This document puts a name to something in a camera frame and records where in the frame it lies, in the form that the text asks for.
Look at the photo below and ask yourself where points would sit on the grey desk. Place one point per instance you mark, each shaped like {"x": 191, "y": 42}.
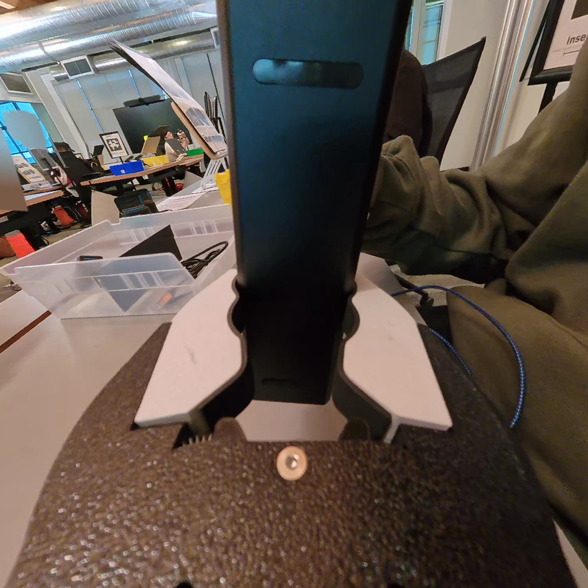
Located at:
{"x": 69, "y": 367}

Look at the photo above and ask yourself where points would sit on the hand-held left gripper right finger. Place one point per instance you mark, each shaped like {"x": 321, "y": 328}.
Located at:
{"x": 395, "y": 367}

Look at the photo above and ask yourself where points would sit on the silver document stand base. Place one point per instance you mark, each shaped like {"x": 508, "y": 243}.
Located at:
{"x": 213, "y": 177}

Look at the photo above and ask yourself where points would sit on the grey panel board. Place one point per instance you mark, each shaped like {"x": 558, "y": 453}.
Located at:
{"x": 103, "y": 209}

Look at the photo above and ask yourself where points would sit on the black and blue backpack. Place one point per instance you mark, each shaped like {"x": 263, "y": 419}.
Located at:
{"x": 135, "y": 204}

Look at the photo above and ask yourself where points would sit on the black and white marker sign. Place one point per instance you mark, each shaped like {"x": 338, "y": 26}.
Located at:
{"x": 113, "y": 144}

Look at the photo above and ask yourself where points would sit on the person's right forearm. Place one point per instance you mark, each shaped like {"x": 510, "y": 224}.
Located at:
{"x": 459, "y": 206}

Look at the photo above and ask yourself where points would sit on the large black screen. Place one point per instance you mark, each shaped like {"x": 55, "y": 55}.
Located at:
{"x": 138, "y": 124}

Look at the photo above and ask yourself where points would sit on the clear plastic bin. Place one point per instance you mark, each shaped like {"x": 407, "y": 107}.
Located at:
{"x": 69, "y": 294}

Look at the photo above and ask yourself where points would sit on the person's green jacket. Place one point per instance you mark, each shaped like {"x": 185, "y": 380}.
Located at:
{"x": 551, "y": 367}

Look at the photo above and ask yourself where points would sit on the yellow plastic bin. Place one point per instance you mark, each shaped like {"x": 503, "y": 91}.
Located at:
{"x": 224, "y": 188}

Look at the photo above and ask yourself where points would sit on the black framed sign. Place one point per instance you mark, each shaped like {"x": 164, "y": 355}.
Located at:
{"x": 565, "y": 36}

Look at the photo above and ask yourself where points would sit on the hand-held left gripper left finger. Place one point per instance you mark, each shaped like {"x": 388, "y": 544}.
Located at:
{"x": 193, "y": 363}

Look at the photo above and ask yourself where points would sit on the rows of office desks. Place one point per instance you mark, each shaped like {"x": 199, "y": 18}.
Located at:
{"x": 138, "y": 177}

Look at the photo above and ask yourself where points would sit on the small blue bin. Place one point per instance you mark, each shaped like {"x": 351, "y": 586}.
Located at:
{"x": 125, "y": 169}

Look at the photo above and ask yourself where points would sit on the printed instruction sheet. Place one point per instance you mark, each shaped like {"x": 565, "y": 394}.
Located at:
{"x": 202, "y": 128}

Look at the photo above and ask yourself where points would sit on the silver ventilation ducts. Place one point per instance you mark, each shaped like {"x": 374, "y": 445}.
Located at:
{"x": 92, "y": 27}

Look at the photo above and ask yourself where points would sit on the black mesh office chair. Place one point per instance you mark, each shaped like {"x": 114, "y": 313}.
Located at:
{"x": 454, "y": 92}

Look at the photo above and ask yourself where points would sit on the dark stand panel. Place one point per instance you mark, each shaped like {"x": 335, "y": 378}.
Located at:
{"x": 298, "y": 183}

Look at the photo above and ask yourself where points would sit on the small black gadget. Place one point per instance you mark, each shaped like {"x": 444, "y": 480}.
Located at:
{"x": 89, "y": 258}

